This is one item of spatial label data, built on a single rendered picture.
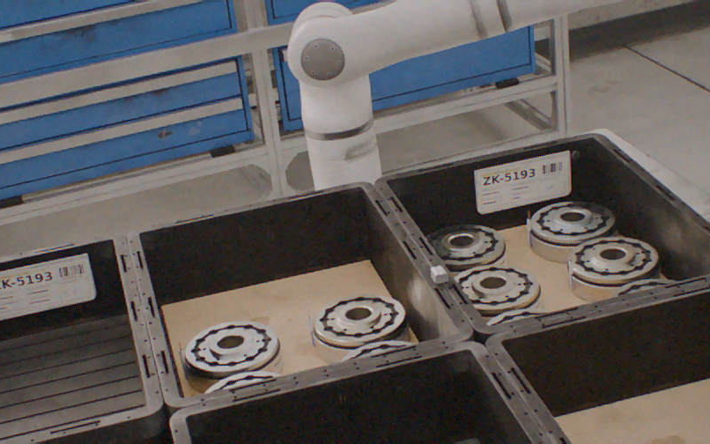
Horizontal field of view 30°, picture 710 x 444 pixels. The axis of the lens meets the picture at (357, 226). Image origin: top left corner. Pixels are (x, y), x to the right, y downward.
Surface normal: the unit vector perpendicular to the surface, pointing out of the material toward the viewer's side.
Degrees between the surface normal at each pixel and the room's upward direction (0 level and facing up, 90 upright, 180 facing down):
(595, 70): 0
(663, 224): 90
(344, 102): 22
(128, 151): 90
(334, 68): 101
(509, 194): 90
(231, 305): 0
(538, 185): 90
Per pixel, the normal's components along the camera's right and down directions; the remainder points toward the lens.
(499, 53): 0.33, 0.39
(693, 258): -0.96, 0.21
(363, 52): 0.02, 0.47
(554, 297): -0.11, -0.89
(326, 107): -0.24, -0.67
